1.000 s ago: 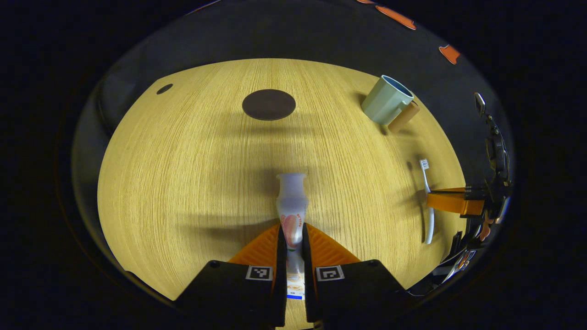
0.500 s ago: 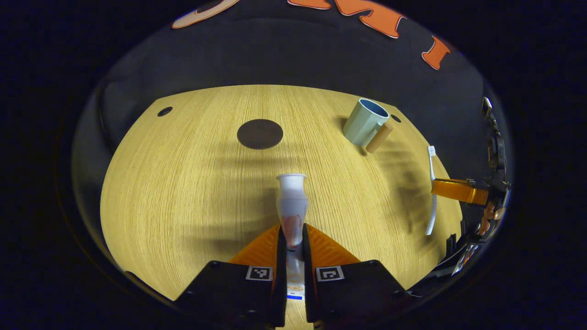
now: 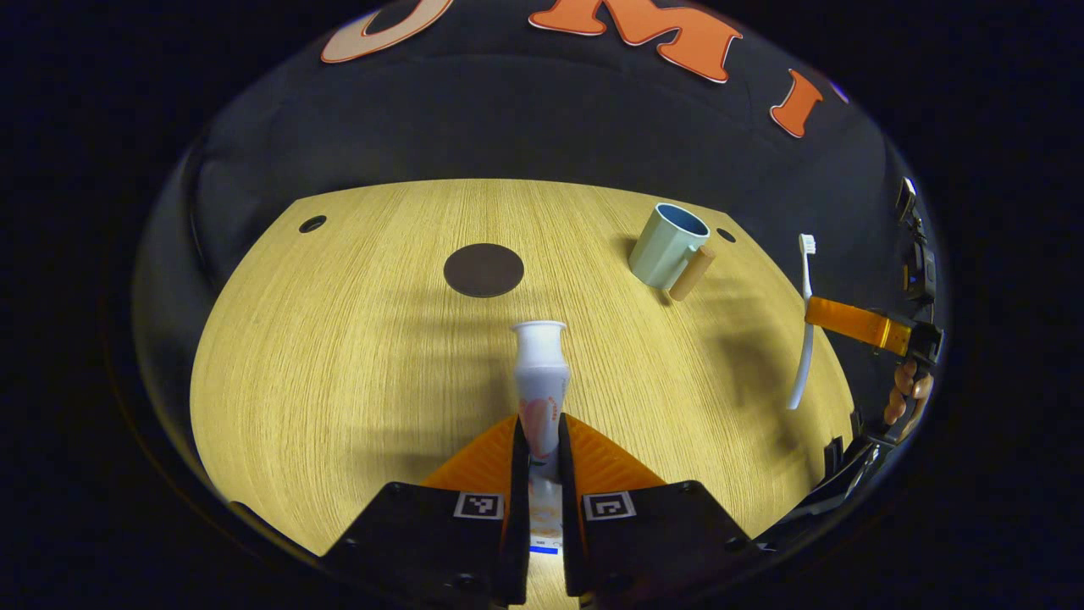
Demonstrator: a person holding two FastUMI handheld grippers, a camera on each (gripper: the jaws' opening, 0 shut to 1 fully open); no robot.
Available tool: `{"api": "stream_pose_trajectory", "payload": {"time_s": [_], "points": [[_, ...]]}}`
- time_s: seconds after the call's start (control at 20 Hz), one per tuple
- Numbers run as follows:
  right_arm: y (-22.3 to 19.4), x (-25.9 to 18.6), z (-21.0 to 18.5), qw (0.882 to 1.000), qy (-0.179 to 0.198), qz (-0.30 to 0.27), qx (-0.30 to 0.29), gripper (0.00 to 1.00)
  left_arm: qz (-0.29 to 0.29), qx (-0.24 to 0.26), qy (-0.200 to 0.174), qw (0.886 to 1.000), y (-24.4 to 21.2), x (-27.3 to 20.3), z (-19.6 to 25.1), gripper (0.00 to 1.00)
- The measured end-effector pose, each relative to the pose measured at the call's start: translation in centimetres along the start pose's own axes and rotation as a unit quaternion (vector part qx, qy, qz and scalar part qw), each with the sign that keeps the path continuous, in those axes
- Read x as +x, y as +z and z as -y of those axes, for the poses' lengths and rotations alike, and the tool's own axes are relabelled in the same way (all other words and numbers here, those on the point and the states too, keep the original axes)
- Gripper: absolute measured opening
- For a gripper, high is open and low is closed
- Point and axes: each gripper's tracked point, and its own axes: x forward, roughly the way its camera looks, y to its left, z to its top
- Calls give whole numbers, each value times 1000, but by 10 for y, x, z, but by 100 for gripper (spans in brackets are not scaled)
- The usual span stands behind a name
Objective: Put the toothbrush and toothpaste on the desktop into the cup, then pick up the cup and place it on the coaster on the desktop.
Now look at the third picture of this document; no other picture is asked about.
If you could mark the white toothpaste tube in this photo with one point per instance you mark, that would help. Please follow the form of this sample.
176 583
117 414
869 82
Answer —
540 373

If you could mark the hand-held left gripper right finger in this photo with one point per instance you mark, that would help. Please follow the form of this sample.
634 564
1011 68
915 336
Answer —
572 542

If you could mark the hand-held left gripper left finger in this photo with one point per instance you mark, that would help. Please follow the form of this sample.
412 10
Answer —
520 525

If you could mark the white toothbrush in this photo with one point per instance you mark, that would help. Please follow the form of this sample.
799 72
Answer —
809 275

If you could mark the black backdrop cloth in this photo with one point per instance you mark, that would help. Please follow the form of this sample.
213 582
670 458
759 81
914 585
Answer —
542 127

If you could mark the dark round coaster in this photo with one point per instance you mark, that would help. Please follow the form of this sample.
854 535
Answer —
483 269

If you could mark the black desk grommet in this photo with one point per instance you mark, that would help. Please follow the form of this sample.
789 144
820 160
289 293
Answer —
312 224
726 235

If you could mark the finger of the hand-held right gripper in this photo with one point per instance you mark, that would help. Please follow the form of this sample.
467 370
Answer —
855 322

